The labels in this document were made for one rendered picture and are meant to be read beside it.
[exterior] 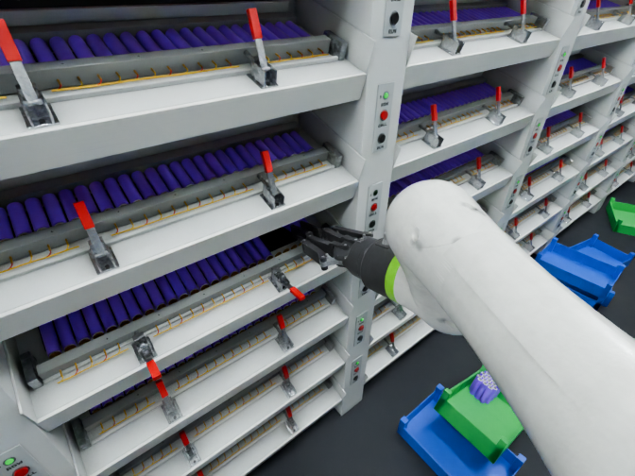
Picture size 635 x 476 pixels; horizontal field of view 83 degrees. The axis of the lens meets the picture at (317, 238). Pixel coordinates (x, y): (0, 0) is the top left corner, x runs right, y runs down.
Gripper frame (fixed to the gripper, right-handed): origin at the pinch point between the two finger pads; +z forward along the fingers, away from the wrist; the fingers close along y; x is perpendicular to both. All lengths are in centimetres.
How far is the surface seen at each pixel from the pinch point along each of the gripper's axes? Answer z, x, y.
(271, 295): -2.7, 8.0, 12.3
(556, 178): 1, 26, -130
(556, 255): 0, 69, -142
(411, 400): 1, 78, -31
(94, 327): 4.1, 1.9, 41.0
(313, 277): -3.4, 8.4, 2.5
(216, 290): 0.5, 3.5, 21.4
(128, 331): 0.8, 3.4, 37.0
